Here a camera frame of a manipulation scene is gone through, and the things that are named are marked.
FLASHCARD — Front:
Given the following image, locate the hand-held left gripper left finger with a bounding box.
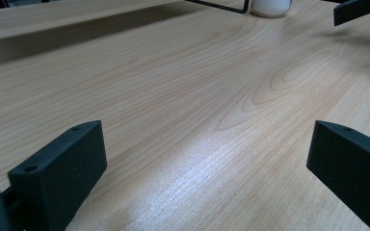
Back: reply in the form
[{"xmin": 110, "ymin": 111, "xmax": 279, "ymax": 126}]
[{"xmin": 7, "ymin": 119, "xmax": 108, "ymax": 231}]

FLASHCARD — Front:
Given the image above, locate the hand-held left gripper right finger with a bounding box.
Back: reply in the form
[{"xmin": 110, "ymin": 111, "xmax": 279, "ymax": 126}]
[{"xmin": 305, "ymin": 119, "xmax": 370, "ymax": 231}]

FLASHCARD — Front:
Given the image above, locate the white round container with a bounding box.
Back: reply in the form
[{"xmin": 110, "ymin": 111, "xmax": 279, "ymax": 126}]
[{"xmin": 250, "ymin": 0, "xmax": 293, "ymax": 19}]

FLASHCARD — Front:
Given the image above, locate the black metal frame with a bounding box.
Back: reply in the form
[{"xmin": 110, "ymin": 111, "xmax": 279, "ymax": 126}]
[{"xmin": 184, "ymin": 0, "xmax": 251, "ymax": 14}]

